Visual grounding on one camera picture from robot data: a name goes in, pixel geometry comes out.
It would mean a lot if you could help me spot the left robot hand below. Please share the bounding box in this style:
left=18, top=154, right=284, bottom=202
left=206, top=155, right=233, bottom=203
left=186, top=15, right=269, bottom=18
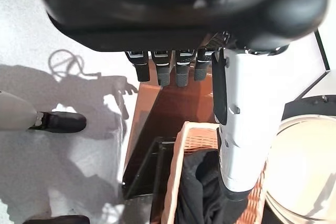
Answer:
left=28, top=0, right=331, bottom=202

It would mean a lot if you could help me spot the black garment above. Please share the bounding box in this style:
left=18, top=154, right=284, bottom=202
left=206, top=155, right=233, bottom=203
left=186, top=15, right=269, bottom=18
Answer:
left=174, top=150, right=250, bottom=224

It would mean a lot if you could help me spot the brown stool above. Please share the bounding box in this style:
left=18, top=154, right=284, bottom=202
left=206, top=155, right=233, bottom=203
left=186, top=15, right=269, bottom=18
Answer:
left=122, top=77, right=218, bottom=224

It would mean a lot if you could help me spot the rectangular wicker basket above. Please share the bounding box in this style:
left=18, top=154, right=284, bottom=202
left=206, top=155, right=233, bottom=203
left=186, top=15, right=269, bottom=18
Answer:
left=160, top=121, right=267, bottom=224

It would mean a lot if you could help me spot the black metal rack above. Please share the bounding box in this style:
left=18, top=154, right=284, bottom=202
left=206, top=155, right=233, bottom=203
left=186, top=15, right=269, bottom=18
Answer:
left=123, top=136, right=177, bottom=201

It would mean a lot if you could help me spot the silver left robot leg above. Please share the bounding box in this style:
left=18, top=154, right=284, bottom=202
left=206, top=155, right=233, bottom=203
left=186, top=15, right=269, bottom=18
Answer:
left=0, top=90, right=87, bottom=133

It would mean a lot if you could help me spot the silver robot leg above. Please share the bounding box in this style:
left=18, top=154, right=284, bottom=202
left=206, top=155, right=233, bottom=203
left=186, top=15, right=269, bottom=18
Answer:
left=23, top=215, right=90, bottom=224
left=0, top=90, right=87, bottom=133

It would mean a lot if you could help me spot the round glass washer door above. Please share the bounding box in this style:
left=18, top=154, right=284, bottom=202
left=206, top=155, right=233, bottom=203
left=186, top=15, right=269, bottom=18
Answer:
left=264, top=95, right=336, bottom=224

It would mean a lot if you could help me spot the silver right robot leg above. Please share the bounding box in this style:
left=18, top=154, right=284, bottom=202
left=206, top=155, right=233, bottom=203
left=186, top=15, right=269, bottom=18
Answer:
left=23, top=215, right=90, bottom=224

